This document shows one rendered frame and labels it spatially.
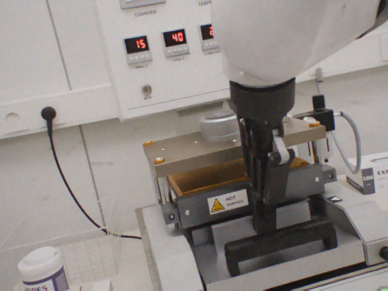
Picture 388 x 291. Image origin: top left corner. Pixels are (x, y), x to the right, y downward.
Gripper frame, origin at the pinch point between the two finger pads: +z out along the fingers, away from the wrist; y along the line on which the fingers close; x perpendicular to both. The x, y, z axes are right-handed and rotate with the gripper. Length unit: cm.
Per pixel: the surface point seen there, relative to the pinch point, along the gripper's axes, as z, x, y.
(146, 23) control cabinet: -18.7, -7.6, -35.6
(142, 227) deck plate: 18.6, -16.8, -24.1
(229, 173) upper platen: 0.0, -1.5, -10.2
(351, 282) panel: 8.0, 8.3, 8.9
